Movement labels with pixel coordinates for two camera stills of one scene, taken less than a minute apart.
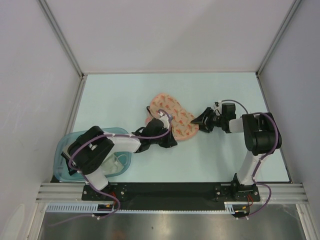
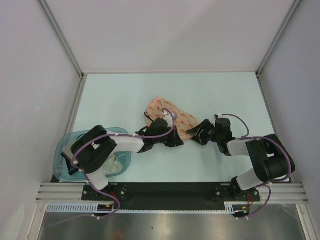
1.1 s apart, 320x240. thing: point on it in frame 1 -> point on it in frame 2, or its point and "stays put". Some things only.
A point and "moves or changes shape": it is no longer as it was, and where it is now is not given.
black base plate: (171, 196) stays put
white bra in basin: (111, 165) stays put
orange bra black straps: (147, 108) moves or changes shape
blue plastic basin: (114, 163) stays put
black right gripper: (206, 127) -> (200, 137)
